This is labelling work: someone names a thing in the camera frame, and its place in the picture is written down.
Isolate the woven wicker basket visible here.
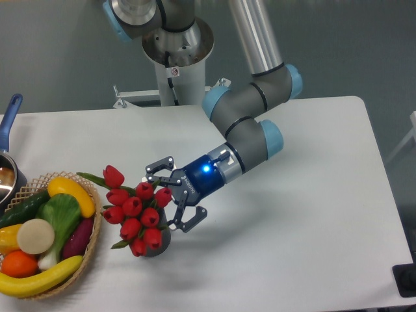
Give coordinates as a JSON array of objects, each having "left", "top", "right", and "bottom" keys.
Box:
[{"left": 6, "top": 172, "right": 101, "bottom": 300}]

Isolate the black device at edge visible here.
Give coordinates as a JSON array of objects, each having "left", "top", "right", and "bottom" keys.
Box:
[{"left": 392, "top": 263, "right": 415, "bottom": 298}]

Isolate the dark green cucumber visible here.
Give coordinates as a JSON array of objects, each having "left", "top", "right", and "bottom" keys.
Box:
[{"left": 1, "top": 190, "right": 50, "bottom": 228}]

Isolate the blue handled saucepan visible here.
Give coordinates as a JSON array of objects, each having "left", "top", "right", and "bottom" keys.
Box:
[{"left": 1, "top": 94, "right": 27, "bottom": 215}]

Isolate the yellow banana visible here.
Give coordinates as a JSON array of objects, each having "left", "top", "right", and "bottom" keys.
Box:
[{"left": 1, "top": 255, "right": 83, "bottom": 298}]

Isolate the orange fruit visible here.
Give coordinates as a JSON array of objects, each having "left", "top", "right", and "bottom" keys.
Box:
[{"left": 1, "top": 250, "right": 38, "bottom": 278}]

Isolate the red tulip bouquet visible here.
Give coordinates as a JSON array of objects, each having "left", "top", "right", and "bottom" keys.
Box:
[{"left": 78, "top": 165, "right": 172, "bottom": 257}]

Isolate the green bok choy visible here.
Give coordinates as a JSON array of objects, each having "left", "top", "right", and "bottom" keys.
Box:
[{"left": 35, "top": 193, "right": 82, "bottom": 271}]

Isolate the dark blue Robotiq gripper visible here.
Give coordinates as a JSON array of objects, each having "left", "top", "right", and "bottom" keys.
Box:
[{"left": 144, "top": 155, "right": 225, "bottom": 233}]

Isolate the purple sweet potato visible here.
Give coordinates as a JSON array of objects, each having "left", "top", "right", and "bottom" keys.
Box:
[{"left": 62, "top": 218, "right": 94, "bottom": 259}]

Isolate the yellow squash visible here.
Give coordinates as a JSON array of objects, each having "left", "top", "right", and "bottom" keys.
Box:
[{"left": 47, "top": 176, "right": 96, "bottom": 218}]

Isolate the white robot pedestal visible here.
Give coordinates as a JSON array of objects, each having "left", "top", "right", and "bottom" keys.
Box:
[{"left": 112, "top": 19, "right": 232, "bottom": 110}]

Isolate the yellow bell pepper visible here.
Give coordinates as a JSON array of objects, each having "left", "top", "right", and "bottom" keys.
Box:
[{"left": 0, "top": 224, "right": 22, "bottom": 255}]

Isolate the white frame at right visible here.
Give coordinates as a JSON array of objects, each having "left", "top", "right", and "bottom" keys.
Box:
[{"left": 385, "top": 111, "right": 415, "bottom": 165}]

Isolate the beige round disc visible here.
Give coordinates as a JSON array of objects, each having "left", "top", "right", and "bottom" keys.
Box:
[{"left": 17, "top": 218, "right": 55, "bottom": 255}]

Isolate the dark grey ribbed vase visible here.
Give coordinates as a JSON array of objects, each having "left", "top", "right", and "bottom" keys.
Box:
[{"left": 143, "top": 209, "right": 171, "bottom": 257}]

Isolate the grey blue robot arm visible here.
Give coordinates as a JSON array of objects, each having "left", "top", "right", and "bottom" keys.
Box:
[{"left": 103, "top": 1, "right": 303, "bottom": 232}]

